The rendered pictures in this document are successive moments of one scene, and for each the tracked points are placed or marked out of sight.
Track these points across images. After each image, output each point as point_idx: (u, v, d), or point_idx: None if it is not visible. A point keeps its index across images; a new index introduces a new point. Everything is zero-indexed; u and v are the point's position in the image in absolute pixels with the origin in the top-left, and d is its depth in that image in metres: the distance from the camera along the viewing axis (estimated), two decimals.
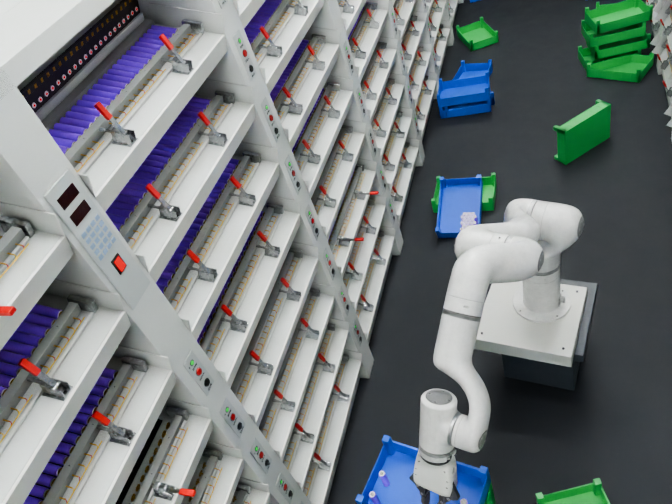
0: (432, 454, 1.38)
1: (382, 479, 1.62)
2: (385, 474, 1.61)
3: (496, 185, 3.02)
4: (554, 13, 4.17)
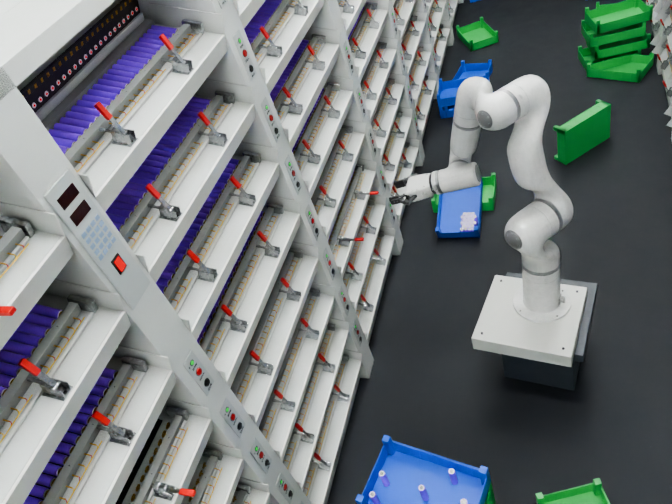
0: (437, 174, 2.06)
1: (382, 479, 1.62)
2: (385, 474, 1.61)
3: (496, 185, 3.02)
4: (554, 13, 4.17)
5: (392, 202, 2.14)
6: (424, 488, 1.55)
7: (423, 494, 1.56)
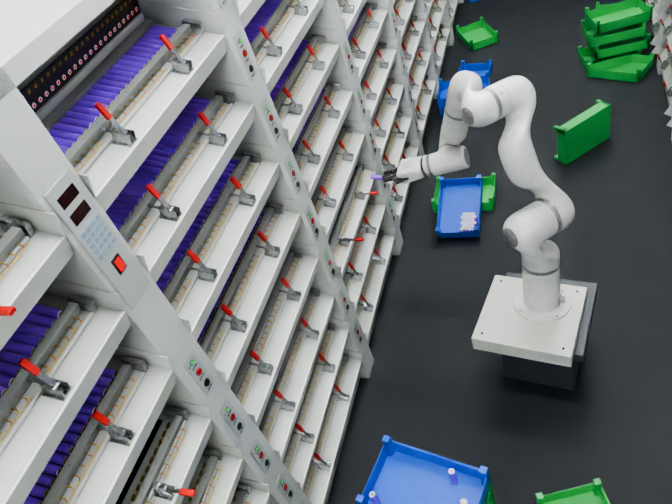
0: None
1: (382, 178, 2.30)
2: None
3: (496, 185, 3.02)
4: (554, 13, 4.17)
5: (387, 172, 2.30)
6: (347, 189, 2.42)
7: None
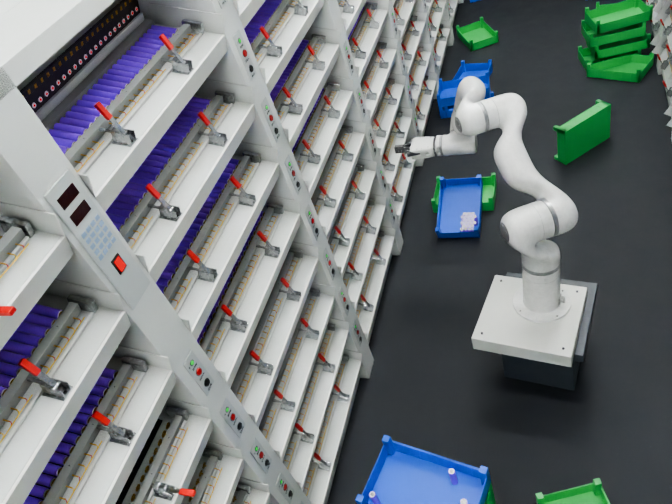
0: (441, 138, 2.37)
1: None
2: None
3: (496, 185, 3.02)
4: (554, 13, 4.17)
5: (396, 151, 2.47)
6: None
7: None
